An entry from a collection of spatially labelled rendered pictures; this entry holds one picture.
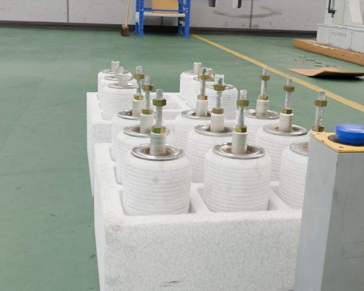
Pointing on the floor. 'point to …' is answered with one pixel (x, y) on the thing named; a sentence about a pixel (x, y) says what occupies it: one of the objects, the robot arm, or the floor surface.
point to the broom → (126, 23)
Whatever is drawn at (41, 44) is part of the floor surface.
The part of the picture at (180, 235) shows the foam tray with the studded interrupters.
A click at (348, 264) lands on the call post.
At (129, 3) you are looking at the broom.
